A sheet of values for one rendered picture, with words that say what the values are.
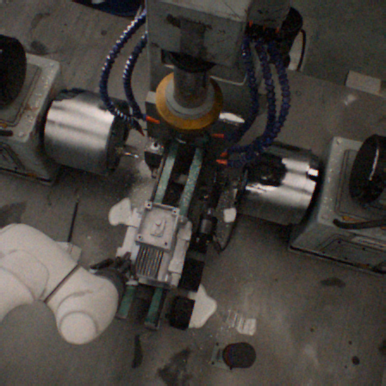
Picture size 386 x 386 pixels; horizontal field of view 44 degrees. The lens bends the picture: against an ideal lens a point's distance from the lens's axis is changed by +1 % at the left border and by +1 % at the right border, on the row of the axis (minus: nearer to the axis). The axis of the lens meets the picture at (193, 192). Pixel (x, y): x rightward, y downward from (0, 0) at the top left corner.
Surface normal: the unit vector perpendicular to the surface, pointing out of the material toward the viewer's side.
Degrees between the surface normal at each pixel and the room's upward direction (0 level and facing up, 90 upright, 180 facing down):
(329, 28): 0
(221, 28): 90
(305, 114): 0
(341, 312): 0
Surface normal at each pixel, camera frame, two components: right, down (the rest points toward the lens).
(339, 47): 0.06, -0.33
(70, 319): -0.11, 0.09
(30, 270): 0.39, -0.32
